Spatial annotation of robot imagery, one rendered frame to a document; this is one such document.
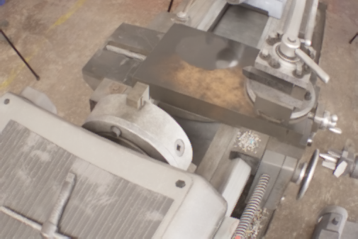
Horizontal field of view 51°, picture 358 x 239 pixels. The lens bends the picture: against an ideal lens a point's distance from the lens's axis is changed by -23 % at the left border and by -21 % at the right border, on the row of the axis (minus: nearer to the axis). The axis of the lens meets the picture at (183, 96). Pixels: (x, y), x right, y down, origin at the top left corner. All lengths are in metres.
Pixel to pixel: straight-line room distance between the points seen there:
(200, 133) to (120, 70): 0.33
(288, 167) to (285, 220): 0.86
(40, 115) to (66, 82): 2.05
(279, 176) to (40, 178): 0.94
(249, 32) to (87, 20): 1.62
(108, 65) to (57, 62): 1.46
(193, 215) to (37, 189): 0.25
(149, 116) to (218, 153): 0.47
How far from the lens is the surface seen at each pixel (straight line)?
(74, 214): 0.64
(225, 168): 1.33
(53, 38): 3.22
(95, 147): 0.72
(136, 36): 1.67
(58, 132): 0.74
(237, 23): 2.05
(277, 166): 1.41
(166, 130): 0.94
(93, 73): 1.53
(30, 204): 0.66
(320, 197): 2.39
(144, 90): 0.95
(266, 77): 1.23
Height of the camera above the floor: 1.89
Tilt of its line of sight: 45 degrees down
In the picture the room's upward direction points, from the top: 5 degrees clockwise
